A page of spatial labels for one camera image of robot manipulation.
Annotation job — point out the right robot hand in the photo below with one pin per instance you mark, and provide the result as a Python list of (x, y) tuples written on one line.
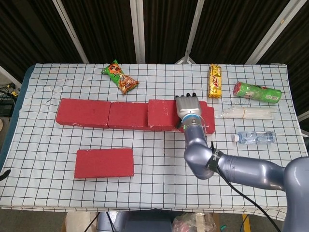
[(187, 104)]

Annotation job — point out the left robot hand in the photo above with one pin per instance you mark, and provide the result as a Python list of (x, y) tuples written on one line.
[(4, 174)]

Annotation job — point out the red brick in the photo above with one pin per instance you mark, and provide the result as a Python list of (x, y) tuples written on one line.
[(211, 120), (82, 112), (128, 116), (103, 163), (161, 112)]

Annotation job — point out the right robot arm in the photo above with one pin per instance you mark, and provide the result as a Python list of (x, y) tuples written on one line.
[(246, 169)]

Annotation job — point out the yellow biscuit pack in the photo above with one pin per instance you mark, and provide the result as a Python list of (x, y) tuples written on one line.
[(214, 81)]

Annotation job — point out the clear plastic straw bundle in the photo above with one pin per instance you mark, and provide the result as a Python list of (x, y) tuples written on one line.
[(243, 113)]

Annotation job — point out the green snack bag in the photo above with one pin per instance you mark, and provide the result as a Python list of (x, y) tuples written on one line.
[(122, 79)]

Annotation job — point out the green chip can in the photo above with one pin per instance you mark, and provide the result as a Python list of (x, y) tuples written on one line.
[(258, 92)]

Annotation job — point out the clear plastic water bottle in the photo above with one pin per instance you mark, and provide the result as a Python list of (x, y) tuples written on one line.
[(256, 137)]

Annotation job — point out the white checkered tablecloth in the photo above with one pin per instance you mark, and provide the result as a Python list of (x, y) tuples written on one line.
[(144, 191)]

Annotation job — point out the crumpled clear plastic bag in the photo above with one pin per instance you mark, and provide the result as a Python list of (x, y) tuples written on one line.
[(193, 223)]

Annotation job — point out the grey robot torso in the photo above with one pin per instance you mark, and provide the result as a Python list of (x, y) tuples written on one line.
[(140, 223)]

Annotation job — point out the white metal frame post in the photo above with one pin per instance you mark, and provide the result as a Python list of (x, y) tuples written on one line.
[(137, 31), (194, 29), (270, 33), (72, 33)]

